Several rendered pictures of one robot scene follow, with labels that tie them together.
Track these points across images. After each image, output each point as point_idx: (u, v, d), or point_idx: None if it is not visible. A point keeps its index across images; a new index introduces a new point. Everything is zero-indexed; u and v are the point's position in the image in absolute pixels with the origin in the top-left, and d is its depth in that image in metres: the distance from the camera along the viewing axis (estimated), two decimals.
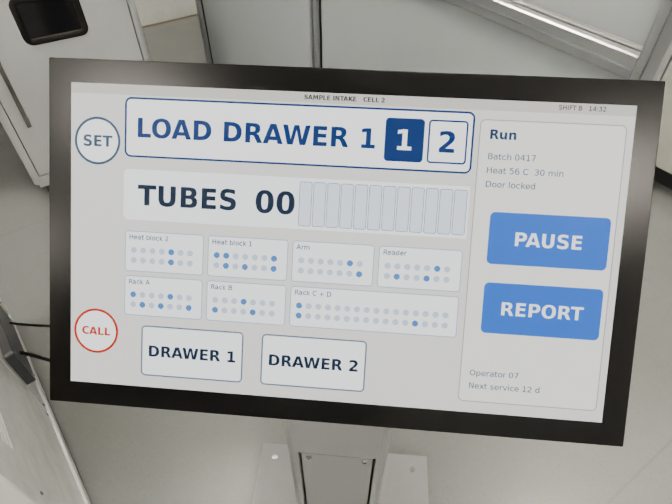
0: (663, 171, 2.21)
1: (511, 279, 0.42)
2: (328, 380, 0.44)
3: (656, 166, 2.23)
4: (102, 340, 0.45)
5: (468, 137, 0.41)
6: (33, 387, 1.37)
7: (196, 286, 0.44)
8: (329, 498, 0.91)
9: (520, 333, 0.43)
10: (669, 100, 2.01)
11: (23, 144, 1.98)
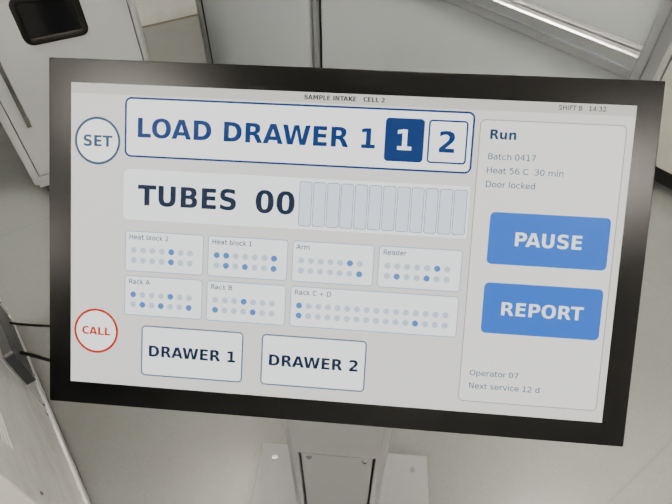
0: (663, 171, 2.21)
1: (511, 279, 0.42)
2: (328, 380, 0.44)
3: (656, 166, 2.23)
4: (102, 340, 0.45)
5: (468, 137, 0.41)
6: (33, 387, 1.37)
7: (196, 286, 0.44)
8: (329, 498, 0.91)
9: (520, 333, 0.43)
10: (669, 100, 2.01)
11: (23, 144, 1.98)
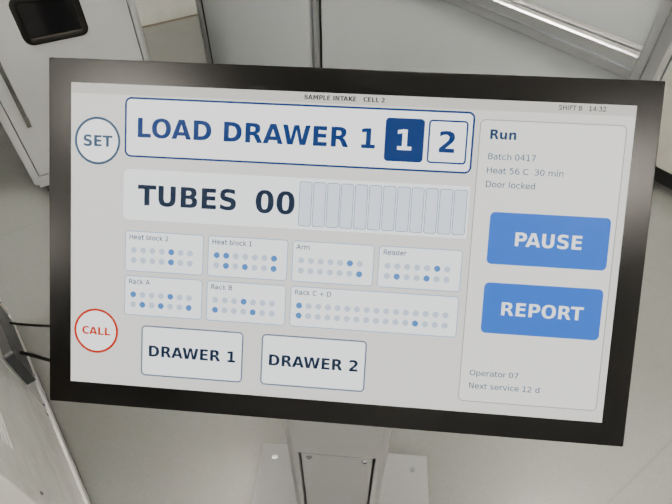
0: (663, 171, 2.21)
1: (511, 279, 0.42)
2: (328, 380, 0.44)
3: (656, 166, 2.23)
4: (102, 340, 0.45)
5: (468, 137, 0.41)
6: (33, 387, 1.37)
7: (196, 286, 0.44)
8: (329, 498, 0.91)
9: (520, 333, 0.43)
10: (669, 100, 2.01)
11: (23, 144, 1.98)
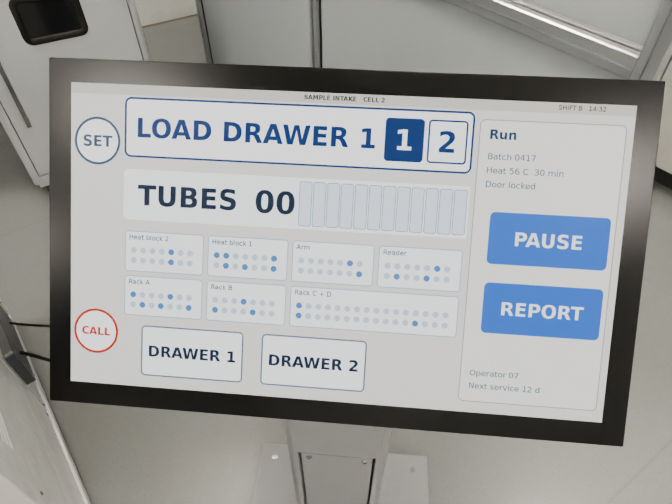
0: (663, 171, 2.21)
1: (511, 279, 0.42)
2: (328, 380, 0.44)
3: (656, 166, 2.23)
4: (102, 340, 0.45)
5: (468, 137, 0.41)
6: (33, 387, 1.37)
7: (196, 286, 0.44)
8: (329, 498, 0.91)
9: (520, 333, 0.43)
10: (669, 100, 2.01)
11: (23, 144, 1.98)
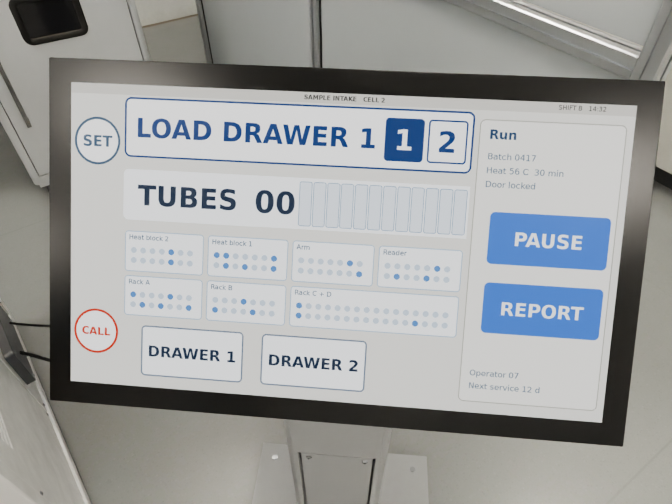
0: (663, 171, 2.21)
1: (511, 279, 0.42)
2: (328, 380, 0.44)
3: (656, 166, 2.23)
4: (102, 340, 0.45)
5: (468, 137, 0.41)
6: (33, 387, 1.37)
7: (196, 286, 0.44)
8: (329, 498, 0.91)
9: (520, 333, 0.43)
10: (669, 100, 2.01)
11: (23, 144, 1.98)
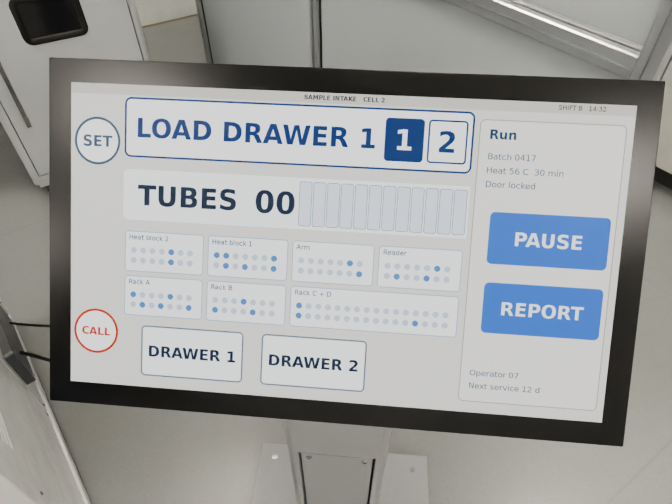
0: (663, 171, 2.21)
1: (511, 279, 0.42)
2: (328, 380, 0.44)
3: (656, 166, 2.23)
4: (102, 340, 0.45)
5: (468, 137, 0.41)
6: (33, 387, 1.37)
7: (196, 286, 0.44)
8: (329, 498, 0.91)
9: (520, 333, 0.43)
10: (669, 100, 2.01)
11: (23, 144, 1.98)
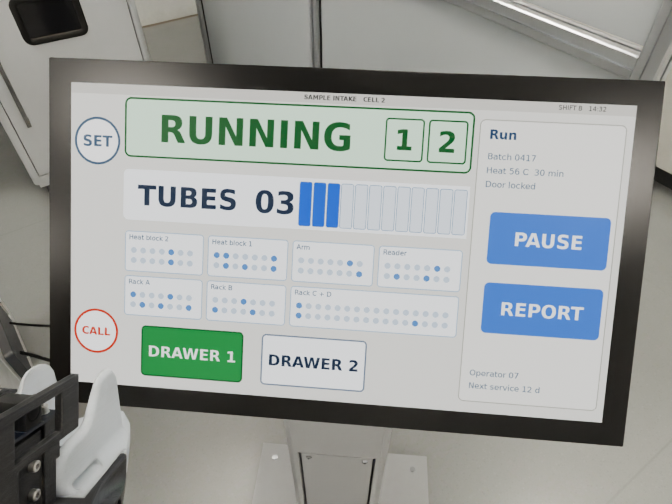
0: (663, 171, 2.21)
1: (511, 279, 0.42)
2: (328, 380, 0.44)
3: (656, 166, 2.23)
4: (102, 340, 0.45)
5: (468, 137, 0.41)
6: None
7: (196, 286, 0.44)
8: (329, 498, 0.91)
9: (520, 333, 0.43)
10: (669, 100, 2.01)
11: (23, 144, 1.98)
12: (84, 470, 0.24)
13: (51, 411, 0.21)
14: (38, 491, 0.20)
